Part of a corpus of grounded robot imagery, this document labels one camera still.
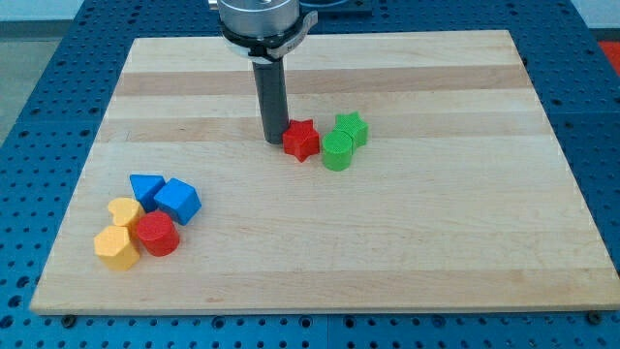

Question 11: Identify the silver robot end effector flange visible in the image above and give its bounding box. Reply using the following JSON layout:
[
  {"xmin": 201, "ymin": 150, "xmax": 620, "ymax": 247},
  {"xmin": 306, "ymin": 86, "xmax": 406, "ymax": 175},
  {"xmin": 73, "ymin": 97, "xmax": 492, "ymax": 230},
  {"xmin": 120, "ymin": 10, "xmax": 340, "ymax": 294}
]
[{"xmin": 216, "ymin": 0, "xmax": 319, "ymax": 64}]

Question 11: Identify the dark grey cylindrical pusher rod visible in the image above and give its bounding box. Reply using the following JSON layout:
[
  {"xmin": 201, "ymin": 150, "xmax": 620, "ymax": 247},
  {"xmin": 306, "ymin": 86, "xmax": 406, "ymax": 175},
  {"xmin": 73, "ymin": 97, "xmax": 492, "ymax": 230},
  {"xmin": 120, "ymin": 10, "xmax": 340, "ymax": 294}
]
[{"xmin": 253, "ymin": 59, "xmax": 290, "ymax": 144}]

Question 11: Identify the red star block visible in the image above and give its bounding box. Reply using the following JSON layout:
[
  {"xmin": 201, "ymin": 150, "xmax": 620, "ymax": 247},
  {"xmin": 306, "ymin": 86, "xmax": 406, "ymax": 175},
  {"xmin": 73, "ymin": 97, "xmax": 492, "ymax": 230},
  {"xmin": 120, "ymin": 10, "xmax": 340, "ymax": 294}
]
[{"xmin": 282, "ymin": 119, "xmax": 320, "ymax": 162}]

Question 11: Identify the green star block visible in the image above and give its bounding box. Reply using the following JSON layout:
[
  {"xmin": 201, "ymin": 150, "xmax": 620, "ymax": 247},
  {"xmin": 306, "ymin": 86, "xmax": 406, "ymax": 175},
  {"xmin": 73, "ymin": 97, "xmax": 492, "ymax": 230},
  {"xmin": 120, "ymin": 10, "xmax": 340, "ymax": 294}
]
[{"xmin": 334, "ymin": 111, "xmax": 369, "ymax": 150}]

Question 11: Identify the wooden board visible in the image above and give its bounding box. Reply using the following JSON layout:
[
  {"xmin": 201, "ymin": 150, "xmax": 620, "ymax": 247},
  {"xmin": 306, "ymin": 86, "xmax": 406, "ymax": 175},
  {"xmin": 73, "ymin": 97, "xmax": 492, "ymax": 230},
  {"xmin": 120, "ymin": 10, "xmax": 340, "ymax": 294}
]
[{"xmin": 30, "ymin": 30, "xmax": 619, "ymax": 316}]

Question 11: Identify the green cylinder block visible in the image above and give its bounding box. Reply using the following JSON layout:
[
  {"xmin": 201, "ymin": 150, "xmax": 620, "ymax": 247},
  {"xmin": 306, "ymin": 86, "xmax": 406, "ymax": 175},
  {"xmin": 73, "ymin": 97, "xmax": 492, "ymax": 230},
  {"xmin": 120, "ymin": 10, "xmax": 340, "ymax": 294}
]
[{"xmin": 322, "ymin": 131, "xmax": 354, "ymax": 172}]

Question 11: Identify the blue cube block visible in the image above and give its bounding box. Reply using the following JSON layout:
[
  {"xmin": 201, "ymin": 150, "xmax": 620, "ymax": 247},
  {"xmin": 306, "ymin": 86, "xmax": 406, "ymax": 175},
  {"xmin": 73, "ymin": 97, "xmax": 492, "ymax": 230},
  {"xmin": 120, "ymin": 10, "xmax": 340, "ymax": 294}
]
[{"xmin": 154, "ymin": 177, "xmax": 202, "ymax": 226}]

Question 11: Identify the blue triangle block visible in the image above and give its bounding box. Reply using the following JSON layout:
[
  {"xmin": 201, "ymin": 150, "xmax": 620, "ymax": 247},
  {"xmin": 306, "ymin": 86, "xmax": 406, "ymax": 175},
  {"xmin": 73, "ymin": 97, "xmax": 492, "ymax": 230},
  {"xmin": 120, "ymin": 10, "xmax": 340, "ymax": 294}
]
[{"xmin": 129, "ymin": 174, "xmax": 166, "ymax": 212}]

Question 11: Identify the red cylinder block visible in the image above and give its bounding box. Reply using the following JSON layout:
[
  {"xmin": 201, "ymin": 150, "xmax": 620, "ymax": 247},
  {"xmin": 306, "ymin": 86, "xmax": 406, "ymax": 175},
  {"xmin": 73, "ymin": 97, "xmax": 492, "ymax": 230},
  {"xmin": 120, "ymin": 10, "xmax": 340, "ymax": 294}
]
[{"xmin": 137, "ymin": 210, "xmax": 180, "ymax": 257}]

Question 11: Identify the yellow heart block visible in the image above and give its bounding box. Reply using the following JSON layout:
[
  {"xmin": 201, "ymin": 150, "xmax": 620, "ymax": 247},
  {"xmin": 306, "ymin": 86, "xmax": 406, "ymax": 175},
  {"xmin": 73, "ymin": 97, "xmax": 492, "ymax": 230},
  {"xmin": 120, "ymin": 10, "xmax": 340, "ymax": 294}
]
[{"xmin": 108, "ymin": 197, "xmax": 145, "ymax": 238}]

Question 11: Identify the yellow hexagon block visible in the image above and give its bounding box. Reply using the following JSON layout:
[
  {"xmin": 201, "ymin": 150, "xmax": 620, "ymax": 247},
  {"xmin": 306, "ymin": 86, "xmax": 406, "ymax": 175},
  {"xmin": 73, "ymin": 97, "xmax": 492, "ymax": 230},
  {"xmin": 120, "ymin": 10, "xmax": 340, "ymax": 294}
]
[{"xmin": 93, "ymin": 226, "xmax": 140, "ymax": 271}]

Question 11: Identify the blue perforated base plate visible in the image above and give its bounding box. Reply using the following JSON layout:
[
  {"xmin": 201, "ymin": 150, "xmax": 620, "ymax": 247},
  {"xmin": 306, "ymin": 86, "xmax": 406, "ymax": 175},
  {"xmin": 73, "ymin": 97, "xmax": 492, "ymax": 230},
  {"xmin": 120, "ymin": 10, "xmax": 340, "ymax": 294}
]
[{"xmin": 1, "ymin": 0, "xmax": 619, "ymax": 348}]

